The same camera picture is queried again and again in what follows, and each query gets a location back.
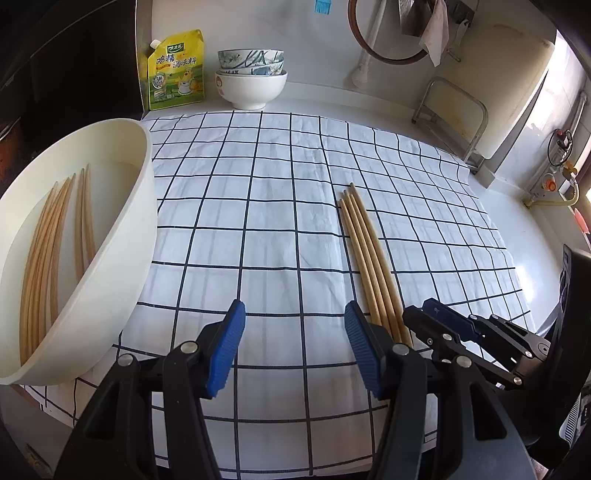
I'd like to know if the round brown rimmed lid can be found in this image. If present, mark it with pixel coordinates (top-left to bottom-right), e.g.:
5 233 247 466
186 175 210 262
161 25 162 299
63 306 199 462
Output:
347 0 435 63

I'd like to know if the cream cutting board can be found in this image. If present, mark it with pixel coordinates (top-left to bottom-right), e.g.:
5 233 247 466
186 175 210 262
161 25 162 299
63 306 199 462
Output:
431 28 557 160

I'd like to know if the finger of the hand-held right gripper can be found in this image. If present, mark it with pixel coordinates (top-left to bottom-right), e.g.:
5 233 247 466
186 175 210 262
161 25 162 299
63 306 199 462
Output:
403 306 522 388
422 298 550 354

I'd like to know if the metal board rack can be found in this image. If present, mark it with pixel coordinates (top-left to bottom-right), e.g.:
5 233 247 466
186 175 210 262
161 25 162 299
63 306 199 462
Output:
412 76 489 174

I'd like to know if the yellow seasoning pouch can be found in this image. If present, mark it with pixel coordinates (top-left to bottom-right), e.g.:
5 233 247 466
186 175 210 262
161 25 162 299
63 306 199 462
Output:
139 30 206 112

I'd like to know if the gas valve with red knob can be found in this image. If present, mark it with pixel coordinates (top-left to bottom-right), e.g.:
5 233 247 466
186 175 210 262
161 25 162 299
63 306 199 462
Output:
524 171 561 206

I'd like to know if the black cable loop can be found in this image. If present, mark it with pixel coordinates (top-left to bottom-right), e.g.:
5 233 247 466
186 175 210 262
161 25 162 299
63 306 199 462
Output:
547 129 575 167

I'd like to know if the white checked cloth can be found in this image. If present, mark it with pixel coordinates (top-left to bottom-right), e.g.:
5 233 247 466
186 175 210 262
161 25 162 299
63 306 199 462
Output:
25 111 539 474

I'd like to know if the cream plastic basin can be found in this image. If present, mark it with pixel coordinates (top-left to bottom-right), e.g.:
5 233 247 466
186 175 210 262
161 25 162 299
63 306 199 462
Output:
0 119 158 386

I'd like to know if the beige hanging rag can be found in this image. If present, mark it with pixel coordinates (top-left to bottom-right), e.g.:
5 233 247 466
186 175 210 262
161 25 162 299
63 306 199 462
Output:
418 0 451 68

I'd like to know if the white ceramic bowl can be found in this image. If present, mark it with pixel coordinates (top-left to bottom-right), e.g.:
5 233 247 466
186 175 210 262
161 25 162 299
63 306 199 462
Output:
215 69 288 110

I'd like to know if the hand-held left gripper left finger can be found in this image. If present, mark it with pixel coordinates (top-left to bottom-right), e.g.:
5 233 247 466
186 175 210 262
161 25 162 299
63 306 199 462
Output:
55 299 246 480

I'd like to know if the white wall pipe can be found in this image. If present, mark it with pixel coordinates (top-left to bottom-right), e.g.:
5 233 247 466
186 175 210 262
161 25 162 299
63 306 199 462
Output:
573 90 588 139

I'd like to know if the steel cleaver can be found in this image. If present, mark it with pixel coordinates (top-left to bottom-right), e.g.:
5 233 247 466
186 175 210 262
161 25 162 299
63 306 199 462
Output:
399 0 437 35

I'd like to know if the black wall rail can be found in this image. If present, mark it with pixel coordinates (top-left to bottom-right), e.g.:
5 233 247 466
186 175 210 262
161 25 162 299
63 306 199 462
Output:
450 0 474 24

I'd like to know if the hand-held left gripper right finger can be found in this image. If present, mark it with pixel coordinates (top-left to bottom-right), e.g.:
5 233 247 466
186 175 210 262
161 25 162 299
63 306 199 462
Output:
344 301 532 480

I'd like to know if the blue patterned bowl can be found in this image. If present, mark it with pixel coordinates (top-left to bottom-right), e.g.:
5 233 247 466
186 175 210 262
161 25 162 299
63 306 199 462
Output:
218 65 286 77
217 49 286 70

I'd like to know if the yellow gas hose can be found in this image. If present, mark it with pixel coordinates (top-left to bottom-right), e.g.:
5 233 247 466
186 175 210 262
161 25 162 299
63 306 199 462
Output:
531 166 581 206

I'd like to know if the white hanging rod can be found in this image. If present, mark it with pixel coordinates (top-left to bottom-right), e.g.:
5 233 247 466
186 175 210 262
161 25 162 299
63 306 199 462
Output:
351 0 386 90

